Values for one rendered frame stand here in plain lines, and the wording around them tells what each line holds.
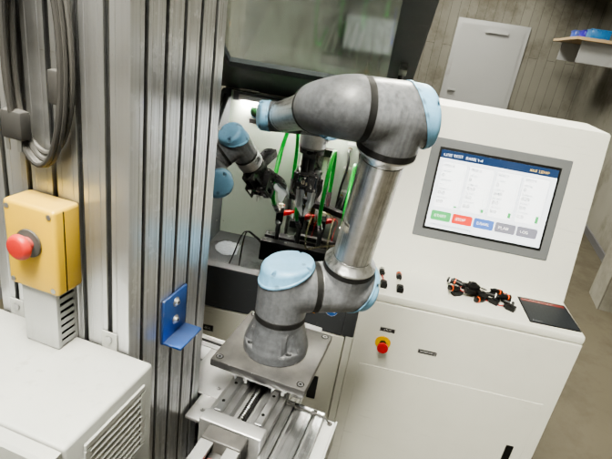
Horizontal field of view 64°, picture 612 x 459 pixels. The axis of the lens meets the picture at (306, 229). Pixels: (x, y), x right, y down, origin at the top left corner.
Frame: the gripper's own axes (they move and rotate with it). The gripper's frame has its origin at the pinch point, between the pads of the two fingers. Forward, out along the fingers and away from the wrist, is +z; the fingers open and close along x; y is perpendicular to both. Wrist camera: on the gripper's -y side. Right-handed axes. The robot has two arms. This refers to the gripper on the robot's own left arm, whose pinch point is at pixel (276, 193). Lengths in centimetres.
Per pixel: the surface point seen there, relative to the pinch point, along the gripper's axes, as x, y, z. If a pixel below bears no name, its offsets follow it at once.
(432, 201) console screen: 47, -15, 25
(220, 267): -16.6, 25.2, 7.6
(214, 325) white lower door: -22, 41, 24
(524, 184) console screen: 76, -24, 27
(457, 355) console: 59, 34, 42
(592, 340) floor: 135, -44, 254
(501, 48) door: 53, -589, 491
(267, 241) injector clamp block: -10.1, 7.8, 21.9
